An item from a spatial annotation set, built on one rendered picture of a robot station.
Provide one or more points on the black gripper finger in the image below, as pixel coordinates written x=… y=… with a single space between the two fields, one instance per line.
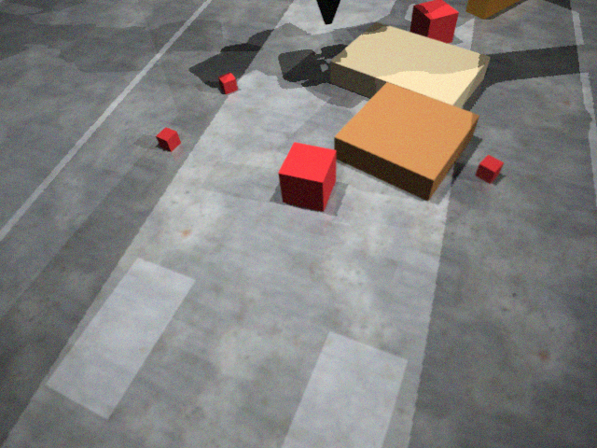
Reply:
x=324 y=10
x=332 y=6

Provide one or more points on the red cube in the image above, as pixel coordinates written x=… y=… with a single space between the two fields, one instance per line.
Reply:
x=228 y=83
x=435 y=20
x=489 y=169
x=168 y=139
x=308 y=176

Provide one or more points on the orange square block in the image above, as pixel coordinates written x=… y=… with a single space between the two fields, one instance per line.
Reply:
x=406 y=139

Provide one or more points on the orange rectangular bar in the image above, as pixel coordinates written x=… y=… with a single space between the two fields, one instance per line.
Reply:
x=485 y=8

